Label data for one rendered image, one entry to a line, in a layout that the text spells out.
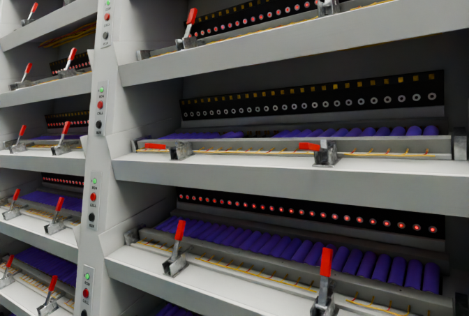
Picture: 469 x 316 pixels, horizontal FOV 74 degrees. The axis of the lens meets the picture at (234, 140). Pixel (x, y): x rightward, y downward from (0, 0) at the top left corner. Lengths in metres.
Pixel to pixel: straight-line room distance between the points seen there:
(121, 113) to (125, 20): 0.20
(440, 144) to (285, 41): 0.24
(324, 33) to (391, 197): 0.22
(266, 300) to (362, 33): 0.38
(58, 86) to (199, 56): 0.48
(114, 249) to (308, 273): 0.41
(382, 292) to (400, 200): 0.14
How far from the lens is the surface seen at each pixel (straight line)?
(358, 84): 0.57
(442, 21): 0.43
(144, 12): 0.81
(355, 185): 0.41
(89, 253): 0.77
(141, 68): 0.67
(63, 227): 0.95
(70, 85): 0.90
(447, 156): 0.43
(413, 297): 0.48
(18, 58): 1.40
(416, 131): 0.50
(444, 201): 0.40
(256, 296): 0.51
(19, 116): 1.37
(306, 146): 0.36
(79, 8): 0.95
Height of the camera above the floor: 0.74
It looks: 4 degrees up
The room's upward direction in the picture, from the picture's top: 2 degrees clockwise
